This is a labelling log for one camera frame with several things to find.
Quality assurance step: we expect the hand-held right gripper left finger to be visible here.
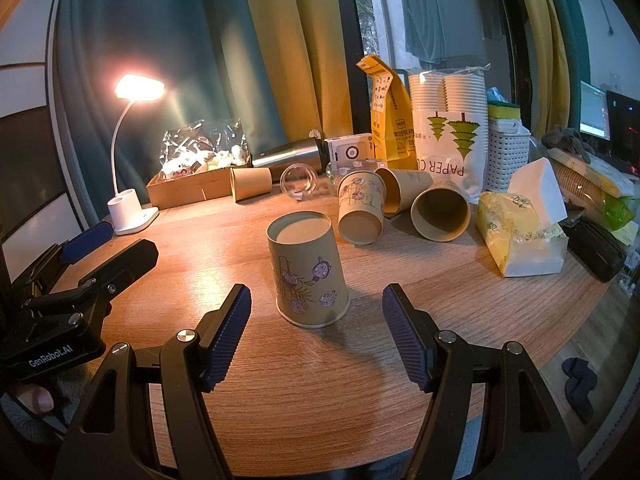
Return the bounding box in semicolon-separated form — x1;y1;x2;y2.
52;284;252;480

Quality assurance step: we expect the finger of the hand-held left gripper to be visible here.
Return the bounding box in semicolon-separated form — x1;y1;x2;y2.
9;221;115;295
22;238;160;322

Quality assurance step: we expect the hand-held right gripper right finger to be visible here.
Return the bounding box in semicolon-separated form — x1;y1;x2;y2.
381;283;583;480

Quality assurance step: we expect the printed paper cup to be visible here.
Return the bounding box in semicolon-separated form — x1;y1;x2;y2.
337;170;386;246
266;211;350;330

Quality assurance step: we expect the plain brown paper cup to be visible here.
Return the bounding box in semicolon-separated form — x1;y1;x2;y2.
410;181;472;242
375;166;435;218
229;166;273;204

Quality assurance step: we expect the clear glass cup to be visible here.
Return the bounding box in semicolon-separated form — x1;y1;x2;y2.
280;164;319;202

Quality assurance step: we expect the person's left hand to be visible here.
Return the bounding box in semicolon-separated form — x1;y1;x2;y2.
10;382;58;414

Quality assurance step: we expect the flat cardboard box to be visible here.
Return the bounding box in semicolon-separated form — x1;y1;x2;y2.
146;166;253;210

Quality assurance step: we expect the clear bag of toys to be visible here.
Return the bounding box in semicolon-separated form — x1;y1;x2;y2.
161;119;247;179

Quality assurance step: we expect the yellow tissue pack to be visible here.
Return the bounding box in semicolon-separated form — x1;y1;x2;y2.
475;157;571;278

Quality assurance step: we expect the white desk lamp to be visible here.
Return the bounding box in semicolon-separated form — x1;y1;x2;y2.
107;74;166;236

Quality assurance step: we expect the clear plastic box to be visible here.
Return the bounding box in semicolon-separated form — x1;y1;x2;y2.
327;158;390;181

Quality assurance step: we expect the steel thermos bottle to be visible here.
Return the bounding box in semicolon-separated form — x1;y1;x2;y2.
251;136;331;170

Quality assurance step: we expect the small white box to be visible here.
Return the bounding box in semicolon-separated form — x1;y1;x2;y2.
324;135;375;163

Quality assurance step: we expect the white plastic basket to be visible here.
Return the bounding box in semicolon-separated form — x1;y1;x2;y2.
487;116;532;194

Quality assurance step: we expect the black pouch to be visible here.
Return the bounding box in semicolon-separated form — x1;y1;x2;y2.
567;217;628;283

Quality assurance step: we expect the bag of white paper cups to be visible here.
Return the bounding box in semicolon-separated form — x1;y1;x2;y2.
407;64;491;206

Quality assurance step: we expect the teal curtain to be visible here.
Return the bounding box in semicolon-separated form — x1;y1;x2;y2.
541;0;588;133
52;0;283;221

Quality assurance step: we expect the yellow paper bag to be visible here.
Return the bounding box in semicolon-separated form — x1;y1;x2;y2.
356;54;418;171

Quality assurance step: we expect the sleeve of brown paper cups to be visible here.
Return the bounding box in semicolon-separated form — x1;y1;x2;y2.
550;157;623;213

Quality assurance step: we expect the grey cloth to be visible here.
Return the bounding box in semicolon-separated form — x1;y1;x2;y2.
541;127;601;161

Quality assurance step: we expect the yellow curtain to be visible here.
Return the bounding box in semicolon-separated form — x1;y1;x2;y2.
507;0;572;128
237;0;362;142

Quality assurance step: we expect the lit computer monitor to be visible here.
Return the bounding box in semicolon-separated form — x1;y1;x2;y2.
580;80;613;142

